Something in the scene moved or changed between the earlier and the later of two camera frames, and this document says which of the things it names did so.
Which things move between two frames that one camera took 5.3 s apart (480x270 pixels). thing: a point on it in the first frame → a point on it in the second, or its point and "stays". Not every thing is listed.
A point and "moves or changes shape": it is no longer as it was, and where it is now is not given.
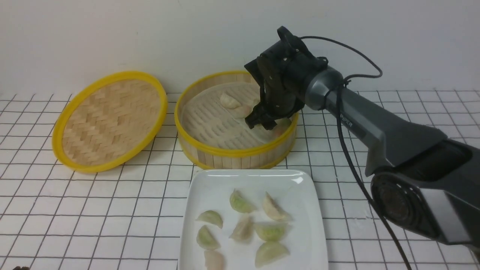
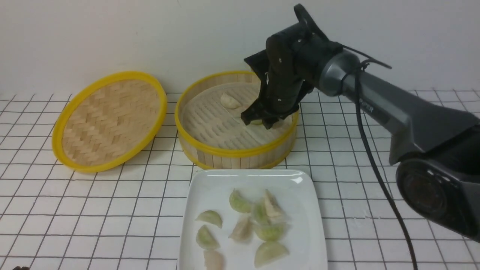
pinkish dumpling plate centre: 243,229 stays
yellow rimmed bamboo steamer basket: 211,108 stays
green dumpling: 282,125 moves or changes shape
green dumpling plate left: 212,216 stays
